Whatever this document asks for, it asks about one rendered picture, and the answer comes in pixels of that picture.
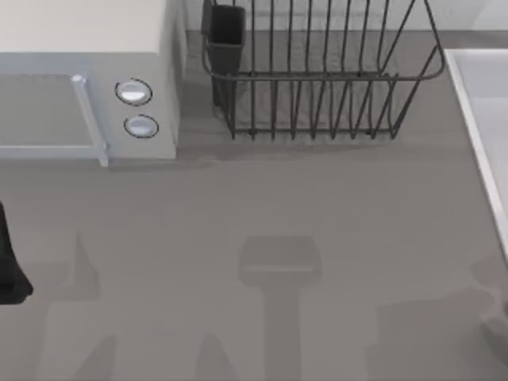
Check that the pale microwave oven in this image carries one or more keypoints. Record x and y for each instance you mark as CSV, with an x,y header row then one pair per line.
x,y
166,99

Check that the silver microwave knob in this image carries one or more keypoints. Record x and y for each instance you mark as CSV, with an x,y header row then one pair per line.
x,y
133,92
141,126

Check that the black cutlery holder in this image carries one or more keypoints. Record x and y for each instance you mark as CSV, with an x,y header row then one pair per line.
x,y
225,39

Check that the microwave door with glass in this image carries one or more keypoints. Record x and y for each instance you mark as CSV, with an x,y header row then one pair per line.
x,y
35,111

